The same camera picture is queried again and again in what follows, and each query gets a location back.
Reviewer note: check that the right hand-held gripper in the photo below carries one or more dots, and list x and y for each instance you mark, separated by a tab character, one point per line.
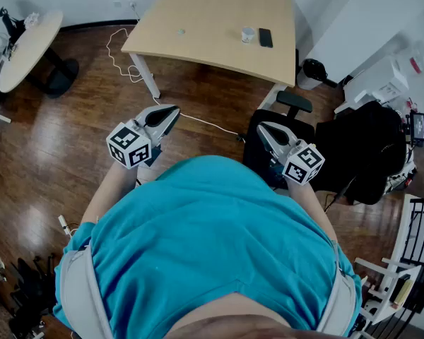
304	164

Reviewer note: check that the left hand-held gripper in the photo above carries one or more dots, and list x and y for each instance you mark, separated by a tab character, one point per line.
129	143

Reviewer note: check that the small light blue object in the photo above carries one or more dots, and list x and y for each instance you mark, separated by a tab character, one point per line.
181	31

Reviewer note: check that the white cup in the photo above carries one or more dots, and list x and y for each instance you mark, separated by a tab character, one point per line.
248	35

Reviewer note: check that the person's right forearm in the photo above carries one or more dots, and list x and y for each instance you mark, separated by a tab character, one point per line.
311	207

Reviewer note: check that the person's left forearm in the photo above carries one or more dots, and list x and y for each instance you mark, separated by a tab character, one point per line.
107	193

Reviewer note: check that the black office chair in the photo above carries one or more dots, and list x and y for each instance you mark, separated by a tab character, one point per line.
254	150

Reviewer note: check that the bin with black bag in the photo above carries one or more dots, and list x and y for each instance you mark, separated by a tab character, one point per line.
312	70

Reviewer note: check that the black smartphone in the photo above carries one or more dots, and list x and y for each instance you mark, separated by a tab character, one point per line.
265	37

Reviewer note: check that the light wooden rectangular table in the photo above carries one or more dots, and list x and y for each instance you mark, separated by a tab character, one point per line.
205	19

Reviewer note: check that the white cardboard box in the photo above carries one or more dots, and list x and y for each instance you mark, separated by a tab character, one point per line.
374	80

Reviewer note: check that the teal shirt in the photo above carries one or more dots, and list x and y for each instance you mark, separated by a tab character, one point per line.
205	231

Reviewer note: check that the white plug adapter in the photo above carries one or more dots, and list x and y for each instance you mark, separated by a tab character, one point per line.
64	224

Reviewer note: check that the small black monitor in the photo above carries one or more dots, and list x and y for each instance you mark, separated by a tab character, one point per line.
418	125

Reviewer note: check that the round table with black base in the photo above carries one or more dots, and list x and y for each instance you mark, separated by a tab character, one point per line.
32	48

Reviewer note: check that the clear bag with red label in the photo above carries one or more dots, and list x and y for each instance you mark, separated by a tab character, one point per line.
415	62

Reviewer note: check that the white crumpled paper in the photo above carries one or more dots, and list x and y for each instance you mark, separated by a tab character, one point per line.
32	19

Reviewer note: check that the black desk device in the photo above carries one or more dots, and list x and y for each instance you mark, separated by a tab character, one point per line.
10	23

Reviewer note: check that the person's head and neck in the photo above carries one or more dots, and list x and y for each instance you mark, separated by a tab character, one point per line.
233	316

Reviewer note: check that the white shelf rack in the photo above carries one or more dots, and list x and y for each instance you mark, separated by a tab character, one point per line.
385	295

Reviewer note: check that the black folded stand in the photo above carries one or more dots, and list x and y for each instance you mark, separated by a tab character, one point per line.
28	284

